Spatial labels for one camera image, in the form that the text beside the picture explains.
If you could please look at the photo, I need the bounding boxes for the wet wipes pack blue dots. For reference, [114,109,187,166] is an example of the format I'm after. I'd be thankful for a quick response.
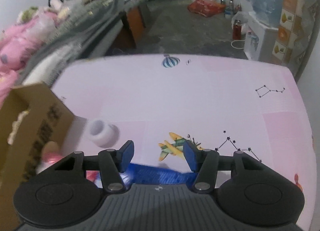
[116,163,197,189]

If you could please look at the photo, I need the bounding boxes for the cream cloth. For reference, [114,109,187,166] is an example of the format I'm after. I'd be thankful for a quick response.
[7,110,29,145]

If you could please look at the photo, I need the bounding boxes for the white tape roll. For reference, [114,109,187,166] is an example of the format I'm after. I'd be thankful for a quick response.
[86,119,119,148]

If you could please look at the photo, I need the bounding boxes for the brown cardboard box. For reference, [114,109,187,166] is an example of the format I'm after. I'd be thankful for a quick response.
[1,83,74,230]

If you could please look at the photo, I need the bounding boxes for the orange wooden stool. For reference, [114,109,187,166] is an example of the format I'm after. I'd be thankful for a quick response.
[113,4,151,49]

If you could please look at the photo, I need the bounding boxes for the white water dispenser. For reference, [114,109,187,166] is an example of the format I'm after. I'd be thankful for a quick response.
[244,11,278,63]

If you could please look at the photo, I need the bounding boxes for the red thermos bottle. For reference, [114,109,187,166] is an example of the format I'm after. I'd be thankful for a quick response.
[233,19,242,40]

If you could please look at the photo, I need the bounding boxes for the grey green quilt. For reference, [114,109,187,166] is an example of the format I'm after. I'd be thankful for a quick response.
[15,0,148,87]

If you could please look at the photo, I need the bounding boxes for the pink floral blanket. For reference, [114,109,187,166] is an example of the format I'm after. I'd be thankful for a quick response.
[1,11,57,103]

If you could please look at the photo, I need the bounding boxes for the white plastic bag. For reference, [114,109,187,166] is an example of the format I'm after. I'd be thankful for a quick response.
[25,13,56,42]

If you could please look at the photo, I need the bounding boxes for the small bottles on floor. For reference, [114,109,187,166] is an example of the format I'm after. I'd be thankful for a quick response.
[220,0,242,19]

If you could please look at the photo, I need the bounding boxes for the red snack bag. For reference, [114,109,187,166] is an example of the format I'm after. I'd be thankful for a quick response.
[187,0,226,18]

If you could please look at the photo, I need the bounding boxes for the patterned tile cabinet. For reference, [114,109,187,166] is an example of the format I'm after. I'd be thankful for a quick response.
[272,0,319,76]

